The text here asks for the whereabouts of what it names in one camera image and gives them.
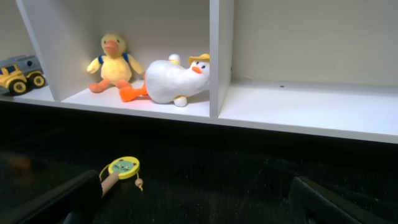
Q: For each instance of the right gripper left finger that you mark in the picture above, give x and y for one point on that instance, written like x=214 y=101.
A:
x=62 y=202

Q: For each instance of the grey and yellow toy truck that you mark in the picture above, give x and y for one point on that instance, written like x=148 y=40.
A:
x=15 y=74

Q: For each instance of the yellow rattle drum toy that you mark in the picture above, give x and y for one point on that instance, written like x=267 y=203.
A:
x=125 y=167

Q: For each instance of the yellow plush duck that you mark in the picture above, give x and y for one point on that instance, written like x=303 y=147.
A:
x=114 y=70

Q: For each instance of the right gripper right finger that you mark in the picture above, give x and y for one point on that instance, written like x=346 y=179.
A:
x=329 y=208

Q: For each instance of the white shelf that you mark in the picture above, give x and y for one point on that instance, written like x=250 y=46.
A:
x=295 y=105

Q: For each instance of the white plush goose yellow hat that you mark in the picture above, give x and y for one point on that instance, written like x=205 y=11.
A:
x=169 y=82

